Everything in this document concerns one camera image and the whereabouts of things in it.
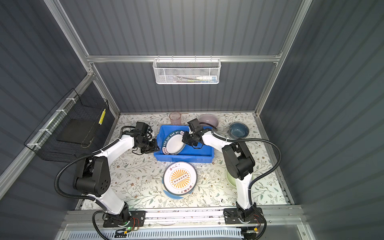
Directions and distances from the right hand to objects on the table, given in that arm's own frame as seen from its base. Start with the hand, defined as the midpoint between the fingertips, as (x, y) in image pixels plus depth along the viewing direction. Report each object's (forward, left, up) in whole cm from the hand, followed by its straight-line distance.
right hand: (183, 141), depth 95 cm
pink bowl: (+23, -18, -4) cm, 29 cm away
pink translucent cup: (+16, +6, +4) cm, 18 cm away
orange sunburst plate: (-22, +1, -5) cm, 23 cm away
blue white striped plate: (-32, +3, -5) cm, 32 cm away
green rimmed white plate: (+1, +8, -5) cm, 9 cm away
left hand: (-6, +15, 0) cm, 16 cm away
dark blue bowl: (+13, -39, -5) cm, 41 cm away
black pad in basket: (-8, +52, +21) cm, 57 cm away
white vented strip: (-48, -22, -13) cm, 54 cm away
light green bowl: (-24, -28, -4) cm, 37 cm away
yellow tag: (+3, +44, +20) cm, 48 cm away
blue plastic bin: (-4, -11, -9) cm, 15 cm away
